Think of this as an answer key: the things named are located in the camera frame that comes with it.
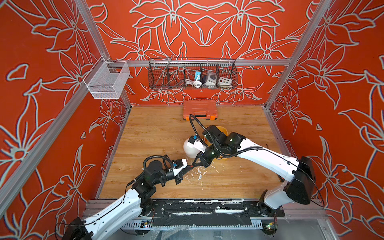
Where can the black wire wall basket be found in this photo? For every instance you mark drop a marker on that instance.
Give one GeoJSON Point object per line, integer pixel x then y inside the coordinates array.
{"type": "Point", "coordinates": [177, 73]}

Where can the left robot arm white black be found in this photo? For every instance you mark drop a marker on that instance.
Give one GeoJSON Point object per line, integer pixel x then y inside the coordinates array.
{"type": "Point", "coordinates": [136, 201]}

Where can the orange tool case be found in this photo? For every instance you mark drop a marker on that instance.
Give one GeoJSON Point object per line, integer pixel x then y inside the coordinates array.
{"type": "Point", "coordinates": [201, 109]}

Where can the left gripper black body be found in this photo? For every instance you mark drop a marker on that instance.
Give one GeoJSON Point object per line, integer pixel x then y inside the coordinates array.
{"type": "Point", "coordinates": [168, 176]}

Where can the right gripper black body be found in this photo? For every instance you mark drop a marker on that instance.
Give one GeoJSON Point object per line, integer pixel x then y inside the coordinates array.
{"type": "Point", "coordinates": [211, 153]}

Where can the blue white small box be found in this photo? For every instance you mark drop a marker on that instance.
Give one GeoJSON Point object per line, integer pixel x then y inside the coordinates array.
{"type": "Point", "coordinates": [198, 76]}

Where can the white socket block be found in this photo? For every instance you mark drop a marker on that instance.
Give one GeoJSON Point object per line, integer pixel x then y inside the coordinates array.
{"type": "Point", "coordinates": [225, 82]}

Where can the white power adapter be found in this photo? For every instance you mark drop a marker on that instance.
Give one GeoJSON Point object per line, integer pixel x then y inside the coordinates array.
{"type": "Point", "coordinates": [210, 80]}

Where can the white dome with screws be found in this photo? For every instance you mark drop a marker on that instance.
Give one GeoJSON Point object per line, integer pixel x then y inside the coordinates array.
{"type": "Point", "coordinates": [189, 149]}

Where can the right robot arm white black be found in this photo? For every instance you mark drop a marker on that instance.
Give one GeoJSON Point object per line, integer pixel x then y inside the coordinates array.
{"type": "Point", "coordinates": [298, 174]}

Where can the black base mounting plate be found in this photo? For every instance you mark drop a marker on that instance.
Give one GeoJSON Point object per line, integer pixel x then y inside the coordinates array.
{"type": "Point", "coordinates": [202, 214]}

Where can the yellow plastic tray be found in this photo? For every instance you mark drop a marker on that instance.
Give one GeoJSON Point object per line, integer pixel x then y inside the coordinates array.
{"type": "Point", "coordinates": [220, 128]}

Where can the clear plastic wall bin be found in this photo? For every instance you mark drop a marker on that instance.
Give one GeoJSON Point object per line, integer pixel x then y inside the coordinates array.
{"type": "Point", "coordinates": [106, 83]}

